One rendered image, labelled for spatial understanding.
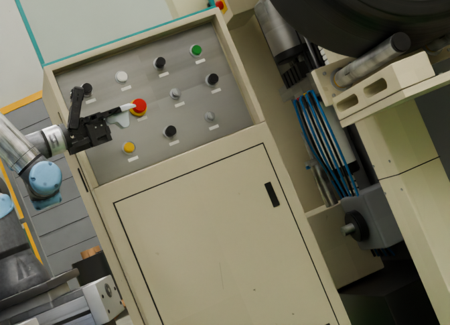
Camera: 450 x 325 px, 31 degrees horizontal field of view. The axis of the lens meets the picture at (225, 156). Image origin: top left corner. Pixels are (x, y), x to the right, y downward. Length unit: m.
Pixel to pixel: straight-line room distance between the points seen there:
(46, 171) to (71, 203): 9.56
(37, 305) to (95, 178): 0.52
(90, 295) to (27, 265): 0.17
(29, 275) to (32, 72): 9.92
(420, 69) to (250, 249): 0.82
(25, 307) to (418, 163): 1.05
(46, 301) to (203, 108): 0.83
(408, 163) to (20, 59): 10.00
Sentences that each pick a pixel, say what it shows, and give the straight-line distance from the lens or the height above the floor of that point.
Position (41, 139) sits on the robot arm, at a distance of 2.08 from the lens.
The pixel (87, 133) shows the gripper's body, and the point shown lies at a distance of 2.12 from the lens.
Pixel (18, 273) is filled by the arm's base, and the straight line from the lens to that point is 1.88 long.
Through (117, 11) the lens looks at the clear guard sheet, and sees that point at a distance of 2.40.
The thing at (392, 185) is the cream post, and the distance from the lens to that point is 2.16.
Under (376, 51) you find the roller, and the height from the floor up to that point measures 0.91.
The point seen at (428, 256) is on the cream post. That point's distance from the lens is 2.16.
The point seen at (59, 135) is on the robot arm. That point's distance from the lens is 2.09.
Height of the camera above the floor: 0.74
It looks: 3 degrees up
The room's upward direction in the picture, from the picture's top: 23 degrees counter-clockwise
